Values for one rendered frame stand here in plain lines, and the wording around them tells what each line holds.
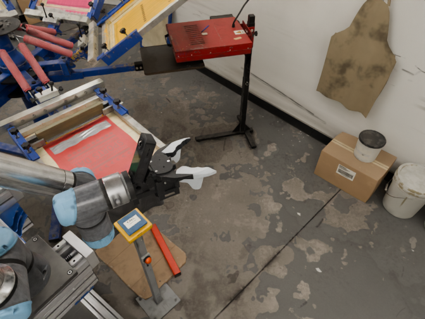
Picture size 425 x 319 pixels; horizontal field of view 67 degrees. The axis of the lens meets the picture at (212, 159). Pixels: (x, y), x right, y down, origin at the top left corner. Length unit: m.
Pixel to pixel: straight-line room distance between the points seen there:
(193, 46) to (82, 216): 1.89
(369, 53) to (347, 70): 0.24
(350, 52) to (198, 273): 2.02
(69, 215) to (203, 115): 2.92
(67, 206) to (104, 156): 1.15
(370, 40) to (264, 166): 1.33
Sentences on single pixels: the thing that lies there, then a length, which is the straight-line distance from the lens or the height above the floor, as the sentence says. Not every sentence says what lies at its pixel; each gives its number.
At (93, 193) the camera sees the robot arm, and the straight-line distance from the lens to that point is 0.74.
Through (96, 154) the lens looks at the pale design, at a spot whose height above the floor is 0.96.
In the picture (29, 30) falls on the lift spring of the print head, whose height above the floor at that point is 1.24.
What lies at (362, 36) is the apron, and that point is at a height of 1.13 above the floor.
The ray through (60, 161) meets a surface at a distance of 1.94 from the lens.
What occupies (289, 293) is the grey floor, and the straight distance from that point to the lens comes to 2.46.
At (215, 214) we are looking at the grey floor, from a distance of 2.69.
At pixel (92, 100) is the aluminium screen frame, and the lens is 2.25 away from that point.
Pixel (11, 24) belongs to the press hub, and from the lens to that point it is 2.64.
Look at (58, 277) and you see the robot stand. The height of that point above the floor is 1.26.
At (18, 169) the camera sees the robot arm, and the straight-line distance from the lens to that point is 0.83.
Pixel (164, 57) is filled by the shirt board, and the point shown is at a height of 0.95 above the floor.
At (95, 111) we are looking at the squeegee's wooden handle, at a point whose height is 1.03.
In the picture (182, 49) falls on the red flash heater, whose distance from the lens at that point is 2.44.
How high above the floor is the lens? 2.24
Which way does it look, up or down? 47 degrees down
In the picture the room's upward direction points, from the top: straight up
